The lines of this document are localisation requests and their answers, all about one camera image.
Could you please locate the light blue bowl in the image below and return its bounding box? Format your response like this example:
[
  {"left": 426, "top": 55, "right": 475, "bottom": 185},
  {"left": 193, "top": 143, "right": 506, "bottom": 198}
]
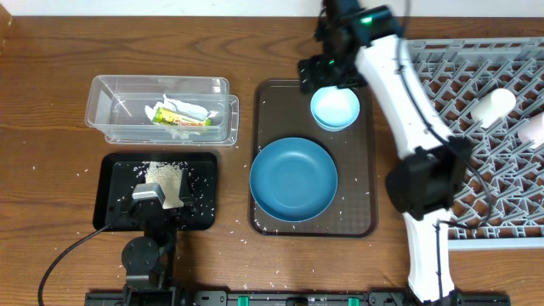
[{"left": 310, "top": 86, "right": 360, "bottom": 132}]

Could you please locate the pile of white rice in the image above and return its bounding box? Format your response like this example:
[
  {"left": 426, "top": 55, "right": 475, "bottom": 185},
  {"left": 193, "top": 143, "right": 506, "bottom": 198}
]
[{"left": 144, "top": 161, "right": 184, "bottom": 208}]

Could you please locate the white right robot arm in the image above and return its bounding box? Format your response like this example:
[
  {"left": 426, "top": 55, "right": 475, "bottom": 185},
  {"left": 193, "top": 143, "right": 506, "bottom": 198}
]
[{"left": 298, "top": 0, "right": 472, "bottom": 305}]

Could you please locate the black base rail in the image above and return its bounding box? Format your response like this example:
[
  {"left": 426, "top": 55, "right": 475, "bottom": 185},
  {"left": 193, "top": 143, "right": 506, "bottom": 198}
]
[{"left": 83, "top": 289, "right": 511, "bottom": 306}]

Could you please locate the white plastic cup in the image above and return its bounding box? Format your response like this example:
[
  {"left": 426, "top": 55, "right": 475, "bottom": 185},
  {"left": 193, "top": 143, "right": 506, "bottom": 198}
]
[{"left": 470, "top": 88, "right": 516, "bottom": 128}]

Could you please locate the black plastic bin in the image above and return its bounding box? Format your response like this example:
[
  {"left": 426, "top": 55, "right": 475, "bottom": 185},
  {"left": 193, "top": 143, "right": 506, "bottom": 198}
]
[{"left": 93, "top": 152, "right": 218, "bottom": 231}]

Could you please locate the dark brown serving tray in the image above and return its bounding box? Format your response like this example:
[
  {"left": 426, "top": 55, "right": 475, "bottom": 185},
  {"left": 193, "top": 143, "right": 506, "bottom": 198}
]
[{"left": 249, "top": 79, "right": 378, "bottom": 238}]

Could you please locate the clear plastic container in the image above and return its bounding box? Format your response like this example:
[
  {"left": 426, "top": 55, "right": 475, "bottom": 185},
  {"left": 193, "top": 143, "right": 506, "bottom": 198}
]
[{"left": 86, "top": 75, "right": 231, "bottom": 135}]

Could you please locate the pink plastic cup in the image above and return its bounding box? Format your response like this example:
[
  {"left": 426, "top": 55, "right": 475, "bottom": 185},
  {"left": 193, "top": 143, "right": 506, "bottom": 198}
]
[{"left": 518, "top": 113, "right": 544, "bottom": 149}]

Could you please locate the grey dishwasher rack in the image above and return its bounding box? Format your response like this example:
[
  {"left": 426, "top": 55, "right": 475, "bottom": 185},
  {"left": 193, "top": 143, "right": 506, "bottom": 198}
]
[{"left": 407, "top": 37, "right": 543, "bottom": 251}]

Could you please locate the dark blue plate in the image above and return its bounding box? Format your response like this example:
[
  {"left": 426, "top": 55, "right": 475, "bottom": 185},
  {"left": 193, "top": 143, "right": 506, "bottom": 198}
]
[{"left": 249, "top": 138, "right": 338, "bottom": 223}]

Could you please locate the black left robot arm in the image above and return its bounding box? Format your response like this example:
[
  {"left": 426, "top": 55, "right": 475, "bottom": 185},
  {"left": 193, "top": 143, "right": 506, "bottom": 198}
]
[{"left": 119, "top": 183, "right": 194, "bottom": 306}]

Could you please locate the green yellow snack wrapper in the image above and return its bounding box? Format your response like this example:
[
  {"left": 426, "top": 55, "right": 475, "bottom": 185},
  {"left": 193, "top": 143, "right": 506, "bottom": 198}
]
[{"left": 152, "top": 107, "right": 211, "bottom": 127}]

